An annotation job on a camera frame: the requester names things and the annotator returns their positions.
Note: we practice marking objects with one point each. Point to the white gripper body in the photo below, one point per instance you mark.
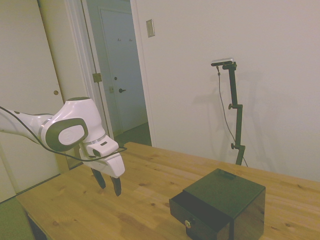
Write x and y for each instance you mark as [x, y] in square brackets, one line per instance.
[113, 166]

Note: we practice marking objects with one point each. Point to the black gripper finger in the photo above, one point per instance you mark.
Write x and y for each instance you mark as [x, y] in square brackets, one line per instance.
[117, 187]
[100, 180]

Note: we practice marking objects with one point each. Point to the black drawer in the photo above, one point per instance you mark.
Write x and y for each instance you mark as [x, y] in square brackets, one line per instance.
[190, 212]

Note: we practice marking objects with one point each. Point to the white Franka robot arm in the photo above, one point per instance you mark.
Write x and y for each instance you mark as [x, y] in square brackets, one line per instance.
[75, 112]

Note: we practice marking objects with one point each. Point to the silver drawer knob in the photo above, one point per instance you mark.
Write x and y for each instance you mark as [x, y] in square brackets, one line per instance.
[188, 223]

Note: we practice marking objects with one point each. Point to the black drawer cabinet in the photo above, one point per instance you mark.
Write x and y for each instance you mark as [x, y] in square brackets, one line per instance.
[225, 195]

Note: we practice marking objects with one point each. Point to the brass strike plate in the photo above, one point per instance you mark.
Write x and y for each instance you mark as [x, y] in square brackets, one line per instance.
[111, 89]

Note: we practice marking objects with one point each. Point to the brass door hinge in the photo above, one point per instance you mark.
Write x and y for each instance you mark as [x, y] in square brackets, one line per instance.
[97, 77]

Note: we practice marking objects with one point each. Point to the white hallway door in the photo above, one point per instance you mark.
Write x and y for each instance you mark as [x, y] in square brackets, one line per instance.
[120, 62]

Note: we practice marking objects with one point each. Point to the white hinged room door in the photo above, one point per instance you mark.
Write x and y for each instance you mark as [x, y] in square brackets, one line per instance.
[72, 50]

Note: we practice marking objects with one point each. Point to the white closet door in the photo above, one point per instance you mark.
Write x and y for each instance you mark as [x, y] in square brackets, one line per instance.
[25, 62]

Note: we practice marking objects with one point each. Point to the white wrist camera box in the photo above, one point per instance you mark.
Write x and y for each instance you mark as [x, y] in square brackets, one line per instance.
[105, 146]

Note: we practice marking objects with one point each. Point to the metal wall switch plate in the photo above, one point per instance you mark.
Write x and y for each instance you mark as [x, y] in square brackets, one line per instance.
[150, 28]

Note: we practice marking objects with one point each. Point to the black jointed camera stand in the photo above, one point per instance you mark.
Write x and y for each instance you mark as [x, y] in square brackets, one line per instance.
[235, 90]

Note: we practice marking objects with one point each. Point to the silver camera on stand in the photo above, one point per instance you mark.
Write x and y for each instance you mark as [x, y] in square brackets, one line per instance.
[222, 61]

